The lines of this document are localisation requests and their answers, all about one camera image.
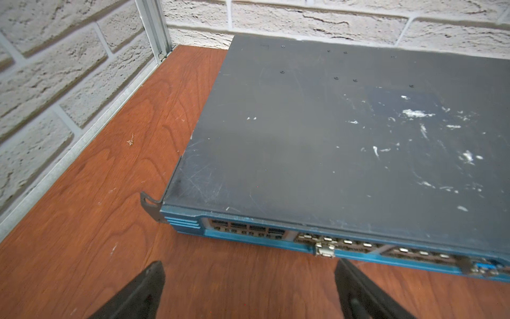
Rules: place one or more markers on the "grey network switch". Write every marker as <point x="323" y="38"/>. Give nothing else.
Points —
<point x="373" y="154"/>

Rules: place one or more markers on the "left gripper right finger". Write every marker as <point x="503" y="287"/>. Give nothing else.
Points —
<point x="360" y="297"/>

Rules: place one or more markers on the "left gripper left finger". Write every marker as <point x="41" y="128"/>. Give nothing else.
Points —
<point x="140" y="298"/>

